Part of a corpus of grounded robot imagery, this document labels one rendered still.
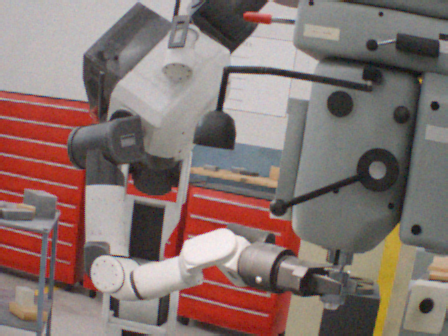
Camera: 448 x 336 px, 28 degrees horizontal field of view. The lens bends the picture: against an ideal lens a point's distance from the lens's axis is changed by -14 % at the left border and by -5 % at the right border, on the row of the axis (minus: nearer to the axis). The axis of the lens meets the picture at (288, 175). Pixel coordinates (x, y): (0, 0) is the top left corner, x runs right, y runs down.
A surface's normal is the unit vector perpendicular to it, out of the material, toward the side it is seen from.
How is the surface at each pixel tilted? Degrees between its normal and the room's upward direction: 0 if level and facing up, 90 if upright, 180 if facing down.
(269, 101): 90
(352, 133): 90
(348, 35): 90
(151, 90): 58
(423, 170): 90
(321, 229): 123
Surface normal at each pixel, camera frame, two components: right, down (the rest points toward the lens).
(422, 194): -0.18, 0.03
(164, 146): 0.20, 0.84
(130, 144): 0.83, -0.07
